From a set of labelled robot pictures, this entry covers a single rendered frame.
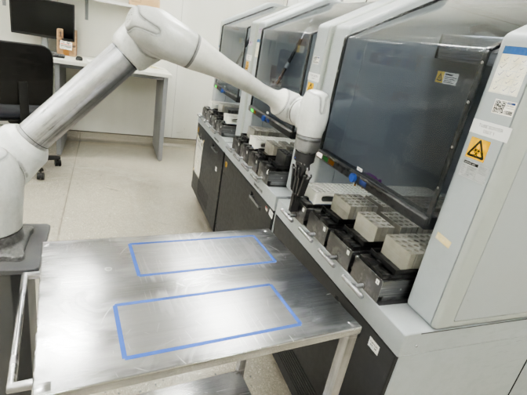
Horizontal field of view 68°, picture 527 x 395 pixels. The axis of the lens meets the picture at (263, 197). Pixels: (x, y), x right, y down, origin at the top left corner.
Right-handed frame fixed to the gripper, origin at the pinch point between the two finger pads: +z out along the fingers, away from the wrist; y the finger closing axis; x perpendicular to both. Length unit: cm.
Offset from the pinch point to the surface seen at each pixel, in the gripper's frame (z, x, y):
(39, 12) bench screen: -45, 125, 326
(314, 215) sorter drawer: -0.5, -2.2, -11.8
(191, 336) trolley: -2, 51, -66
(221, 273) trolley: -2, 41, -47
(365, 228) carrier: -4.9, -9.8, -30.6
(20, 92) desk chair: 10, 126, 220
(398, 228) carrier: -7.2, -18.8, -35.1
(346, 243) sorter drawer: -0.9, -2.8, -32.6
